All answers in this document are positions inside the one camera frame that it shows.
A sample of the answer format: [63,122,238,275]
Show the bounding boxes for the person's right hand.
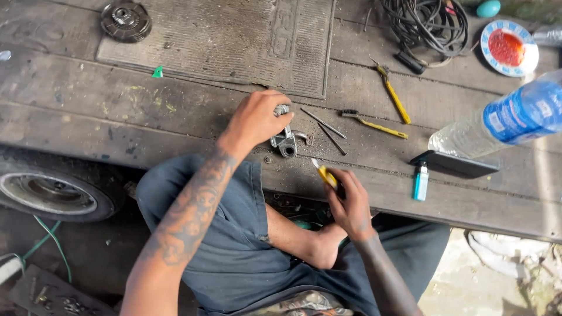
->
[324,167,379,243]

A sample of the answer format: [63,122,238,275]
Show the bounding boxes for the person's left hand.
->
[218,90,296,152]

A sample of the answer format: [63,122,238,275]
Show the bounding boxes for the yellow utility knife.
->
[311,158,340,190]

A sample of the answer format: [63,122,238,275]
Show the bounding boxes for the grey metal engine part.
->
[270,104,313,159]

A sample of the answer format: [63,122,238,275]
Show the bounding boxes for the thin metal rod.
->
[301,107,347,140]
[317,122,347,156]

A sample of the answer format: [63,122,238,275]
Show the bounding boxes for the person's foot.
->
[265,205,349,270]

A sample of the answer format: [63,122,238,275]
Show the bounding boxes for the teal lighter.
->
[412,161,429,202]

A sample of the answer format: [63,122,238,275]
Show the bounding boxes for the person's blue shorts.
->
[135,153,451,316]

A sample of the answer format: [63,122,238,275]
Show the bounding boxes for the black smartphone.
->
[409,150,500,179]

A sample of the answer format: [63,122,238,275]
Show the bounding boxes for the clear plastic water bottle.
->
[428,69,562,159]

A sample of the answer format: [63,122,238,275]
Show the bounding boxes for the white cloth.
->
[466,230,556,279]

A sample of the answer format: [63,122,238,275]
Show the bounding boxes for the grey rubber car mat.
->
[96,0,337,100]

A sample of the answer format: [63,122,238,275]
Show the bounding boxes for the blue white plate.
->
[480,19,540,78]

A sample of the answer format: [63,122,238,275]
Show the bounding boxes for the teal egg shaped object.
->
[476,0,501,18]

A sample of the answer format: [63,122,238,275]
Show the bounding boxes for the black wheel with grey hub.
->
[0,147,128,224]

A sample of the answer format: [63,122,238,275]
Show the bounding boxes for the dark tray of small parts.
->
[6,264,118,316]

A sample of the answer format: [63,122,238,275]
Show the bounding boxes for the yellow handled wire brush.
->
[341,109,409,140]

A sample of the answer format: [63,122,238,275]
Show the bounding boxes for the yellow handled pliers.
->
[370,57,412,125]

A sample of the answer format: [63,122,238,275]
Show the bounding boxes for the coil of black cable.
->
[380,0,470,75]

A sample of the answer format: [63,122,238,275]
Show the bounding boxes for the round wire cup brush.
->
[100,1,153,44]

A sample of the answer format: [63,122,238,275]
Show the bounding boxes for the green wire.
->
[0,215,73,285]

